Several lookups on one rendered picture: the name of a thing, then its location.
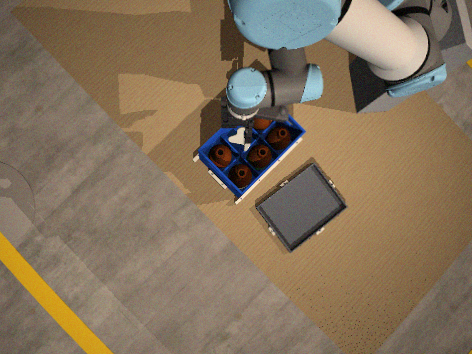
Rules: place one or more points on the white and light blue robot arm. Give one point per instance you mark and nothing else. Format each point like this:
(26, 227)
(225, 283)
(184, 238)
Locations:
(402, 50)

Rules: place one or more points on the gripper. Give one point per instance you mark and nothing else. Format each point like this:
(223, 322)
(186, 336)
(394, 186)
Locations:
(229, 121)

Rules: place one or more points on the blue divided crate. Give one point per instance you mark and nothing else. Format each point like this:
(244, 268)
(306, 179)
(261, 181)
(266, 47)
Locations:
(221, 137)

